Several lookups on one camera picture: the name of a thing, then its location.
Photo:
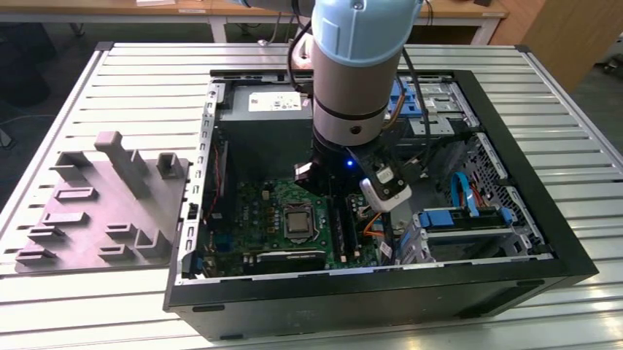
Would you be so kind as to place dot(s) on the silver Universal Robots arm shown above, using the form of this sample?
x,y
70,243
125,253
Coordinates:
x,y
361,91

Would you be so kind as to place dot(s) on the black CPU socket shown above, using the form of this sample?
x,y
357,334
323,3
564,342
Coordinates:
x,y
293,208

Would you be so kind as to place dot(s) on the silver CPU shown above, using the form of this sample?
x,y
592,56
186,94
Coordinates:
x,y
298,222

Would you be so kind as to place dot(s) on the grey power supply unit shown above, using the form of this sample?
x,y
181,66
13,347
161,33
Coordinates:
x,y
253,146

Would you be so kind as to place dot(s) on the green motherboard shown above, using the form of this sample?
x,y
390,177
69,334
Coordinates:
x,y
253,204

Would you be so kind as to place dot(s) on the black graphics card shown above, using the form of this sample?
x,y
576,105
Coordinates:
x,y
293,257

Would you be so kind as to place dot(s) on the blue drive bay latch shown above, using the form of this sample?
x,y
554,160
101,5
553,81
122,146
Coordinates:
x,y
410,105

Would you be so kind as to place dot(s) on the hard disk in blue carrier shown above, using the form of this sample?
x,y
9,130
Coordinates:
x,y
438,219

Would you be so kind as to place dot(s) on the silver metal drive cage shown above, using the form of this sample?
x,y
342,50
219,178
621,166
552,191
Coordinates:
x,y
445,127

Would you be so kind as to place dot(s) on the metal disk bay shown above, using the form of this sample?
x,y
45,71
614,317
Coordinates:
x,y
488,237

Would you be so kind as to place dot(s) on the black open PC case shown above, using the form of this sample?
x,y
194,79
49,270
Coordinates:
x,y
341,310

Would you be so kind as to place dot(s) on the grey parts rack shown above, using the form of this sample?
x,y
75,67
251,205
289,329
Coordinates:
x,y
113,218

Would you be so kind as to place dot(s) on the wooden desk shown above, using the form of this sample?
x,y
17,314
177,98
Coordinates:
x,y
462,14

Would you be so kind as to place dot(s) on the wooden cabinet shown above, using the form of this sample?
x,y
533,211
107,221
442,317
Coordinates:
x,y
560,36

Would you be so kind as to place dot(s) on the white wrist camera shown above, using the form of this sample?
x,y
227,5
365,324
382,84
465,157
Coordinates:
x,y
390,197

